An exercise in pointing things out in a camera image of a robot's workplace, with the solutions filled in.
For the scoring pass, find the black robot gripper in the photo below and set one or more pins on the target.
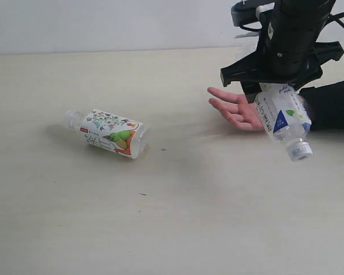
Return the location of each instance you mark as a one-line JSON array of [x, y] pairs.
[[291, 53]]

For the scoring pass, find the tall clear bottle white label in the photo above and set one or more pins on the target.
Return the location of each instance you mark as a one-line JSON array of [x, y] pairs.
[[285, 119]]

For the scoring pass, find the black sleeved forearm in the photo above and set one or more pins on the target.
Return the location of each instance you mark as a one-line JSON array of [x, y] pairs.
[[325, 106]]

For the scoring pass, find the clear bottle with fruit label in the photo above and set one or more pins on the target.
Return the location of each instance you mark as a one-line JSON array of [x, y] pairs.
[[109, 131]]

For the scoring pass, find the person's bare hand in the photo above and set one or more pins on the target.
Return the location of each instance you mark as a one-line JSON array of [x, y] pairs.
[[235, 109]]

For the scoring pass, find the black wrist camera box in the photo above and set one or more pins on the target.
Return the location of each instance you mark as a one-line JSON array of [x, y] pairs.
[[244, 13]]

